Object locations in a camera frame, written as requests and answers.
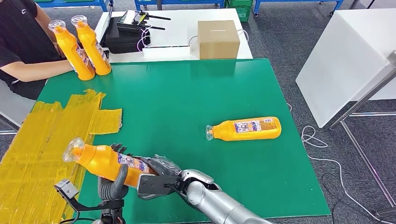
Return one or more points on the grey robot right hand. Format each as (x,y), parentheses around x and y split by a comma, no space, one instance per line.
(165,165)

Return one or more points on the person's left hand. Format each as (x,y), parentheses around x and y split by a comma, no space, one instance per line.
(59,51)

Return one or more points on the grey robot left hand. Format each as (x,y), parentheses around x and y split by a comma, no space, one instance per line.
(111,190)

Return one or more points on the orange bottle with clear cap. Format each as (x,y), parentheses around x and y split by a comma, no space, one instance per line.
(91,46)
(71,52)
(99,160)
(226,131)

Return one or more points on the person's right forearm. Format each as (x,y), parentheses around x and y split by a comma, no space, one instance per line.
(40,70)

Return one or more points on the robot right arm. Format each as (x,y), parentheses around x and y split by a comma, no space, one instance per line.
(216,204)

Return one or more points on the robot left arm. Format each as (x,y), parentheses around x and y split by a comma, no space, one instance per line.
(111,216)

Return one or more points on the person's left forearm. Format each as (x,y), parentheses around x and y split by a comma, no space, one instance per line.
(45,18)

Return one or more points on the person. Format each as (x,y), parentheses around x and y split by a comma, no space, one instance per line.
(18,37)

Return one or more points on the blue metal rack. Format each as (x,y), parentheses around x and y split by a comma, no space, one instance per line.
(74,3)
(337,4)
(182,2)

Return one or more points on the green table mat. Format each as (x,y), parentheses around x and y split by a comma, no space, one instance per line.
(173,108)

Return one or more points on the black carry case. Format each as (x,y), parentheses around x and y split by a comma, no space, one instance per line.
(122,40)

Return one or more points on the pale grey bench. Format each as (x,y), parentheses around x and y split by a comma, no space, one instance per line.
(14,106)

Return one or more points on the black remote controller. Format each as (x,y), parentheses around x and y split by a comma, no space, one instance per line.
(131,21)

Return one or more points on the yellow taped film patch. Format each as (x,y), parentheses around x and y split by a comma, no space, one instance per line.
(46,139)

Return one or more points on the brown cardboard box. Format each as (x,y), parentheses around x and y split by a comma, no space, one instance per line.
(218,40)

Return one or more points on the green plastic crate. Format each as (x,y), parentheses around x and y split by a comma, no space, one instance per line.
(240,2)
(243,14)

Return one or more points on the large white table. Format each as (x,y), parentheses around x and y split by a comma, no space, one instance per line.
(337,61)

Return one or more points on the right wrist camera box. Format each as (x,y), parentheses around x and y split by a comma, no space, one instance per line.
(154,185)

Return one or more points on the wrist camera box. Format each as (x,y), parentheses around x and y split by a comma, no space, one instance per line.
(154,185)
(66,189)

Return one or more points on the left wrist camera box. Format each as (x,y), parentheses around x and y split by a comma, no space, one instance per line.
(66,189)

